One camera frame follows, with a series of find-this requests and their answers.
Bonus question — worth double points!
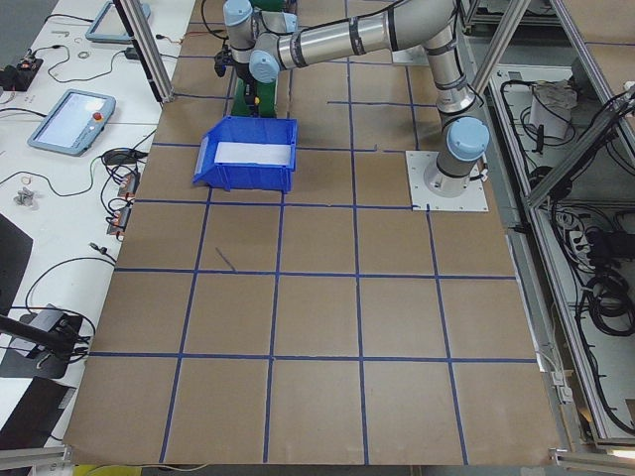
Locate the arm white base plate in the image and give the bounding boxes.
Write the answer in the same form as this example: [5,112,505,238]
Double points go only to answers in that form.
[405,151,489,212]

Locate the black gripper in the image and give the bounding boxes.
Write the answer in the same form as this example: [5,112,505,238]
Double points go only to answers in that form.
[236,66,258,99]

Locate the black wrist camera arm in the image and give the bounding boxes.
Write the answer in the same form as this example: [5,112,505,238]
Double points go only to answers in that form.
[213,48,234,77]

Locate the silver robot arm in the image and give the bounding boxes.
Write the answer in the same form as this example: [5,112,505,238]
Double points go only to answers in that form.
[214,1,490,198]

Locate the green conveyor belt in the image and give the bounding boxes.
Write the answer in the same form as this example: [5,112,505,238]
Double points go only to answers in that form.
[223,1,288,118]

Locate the near teach pendant tablet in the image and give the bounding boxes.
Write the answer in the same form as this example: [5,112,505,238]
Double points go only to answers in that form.
[27,89,116,157]

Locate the aluminium frame post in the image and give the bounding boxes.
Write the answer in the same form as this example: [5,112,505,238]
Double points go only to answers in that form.
[113,0,175,104]

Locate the teach pendant tablet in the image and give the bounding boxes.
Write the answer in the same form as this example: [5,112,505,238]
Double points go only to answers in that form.
[85,1,131,45]
[27,89,116,157]

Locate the blue left plastic bin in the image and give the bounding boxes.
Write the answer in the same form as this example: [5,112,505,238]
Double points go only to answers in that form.
[192,116,298,193]

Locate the white foam sheet left bin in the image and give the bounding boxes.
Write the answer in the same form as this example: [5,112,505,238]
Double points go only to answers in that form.
[214,142,292,166]

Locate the far teach pendant tablet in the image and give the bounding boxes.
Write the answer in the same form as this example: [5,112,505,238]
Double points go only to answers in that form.
[85,1,131,45]

